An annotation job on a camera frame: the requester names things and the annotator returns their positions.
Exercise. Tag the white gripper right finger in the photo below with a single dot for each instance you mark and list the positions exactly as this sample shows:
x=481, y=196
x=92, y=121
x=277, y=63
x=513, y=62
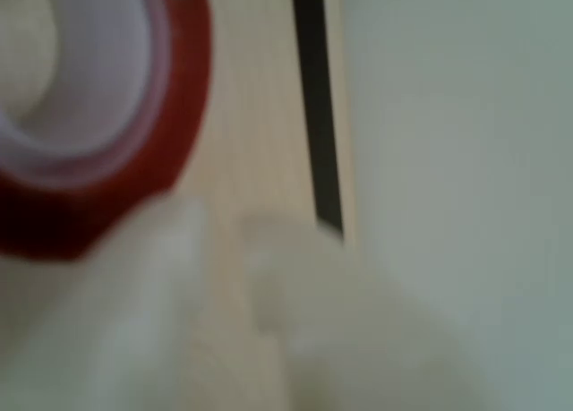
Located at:
x=358, y=339

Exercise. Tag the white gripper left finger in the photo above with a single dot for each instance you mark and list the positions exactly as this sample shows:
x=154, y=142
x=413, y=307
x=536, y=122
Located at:
x=112, y=330

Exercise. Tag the small red tape roll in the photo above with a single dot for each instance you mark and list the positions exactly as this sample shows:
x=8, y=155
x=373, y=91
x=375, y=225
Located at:
x=179, y=115

